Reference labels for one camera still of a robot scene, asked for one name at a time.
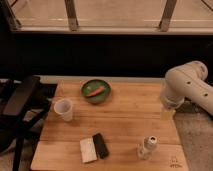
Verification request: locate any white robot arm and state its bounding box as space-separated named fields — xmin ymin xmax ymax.
xmin=160 ymin=61 xmax=213 ymax=117

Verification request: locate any translucent plastic cup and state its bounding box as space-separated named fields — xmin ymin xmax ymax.
xmin=54 ymin=99 xmax=73 ymax=121

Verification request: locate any black rectangular block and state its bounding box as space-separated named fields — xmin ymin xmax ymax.
xmin=93 ymin=133 xmax=109 ymax=159

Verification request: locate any black office chair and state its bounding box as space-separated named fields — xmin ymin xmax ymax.
xmin=0 ymin=76 xmax=57 ymax=171

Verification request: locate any wooden table board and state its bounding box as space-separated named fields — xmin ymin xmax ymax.
xmin=31 ymin=81 xmax=188 ymax=171

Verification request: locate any green plate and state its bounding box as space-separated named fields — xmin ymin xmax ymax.
xmin=81 ymin=79 xmax=111 ymax=104

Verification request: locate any orange carrot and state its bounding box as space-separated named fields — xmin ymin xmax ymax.
xmin=86 ymin=86 xmax=104 ymax=97

